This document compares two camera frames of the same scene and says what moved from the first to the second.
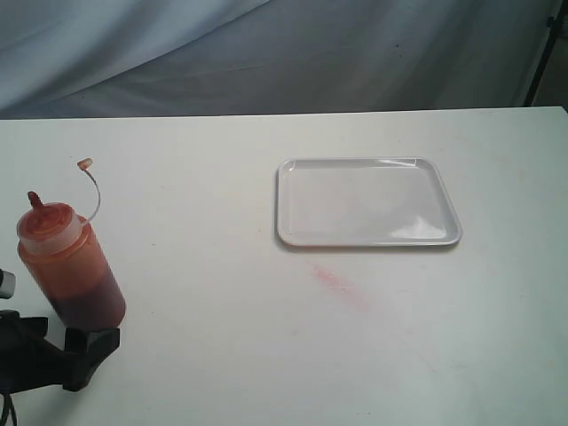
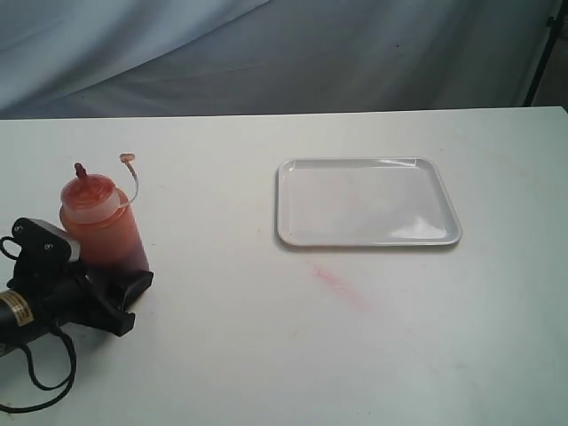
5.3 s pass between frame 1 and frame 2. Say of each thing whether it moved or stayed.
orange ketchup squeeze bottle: moved
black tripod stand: stayed
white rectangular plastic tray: stayed
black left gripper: moved
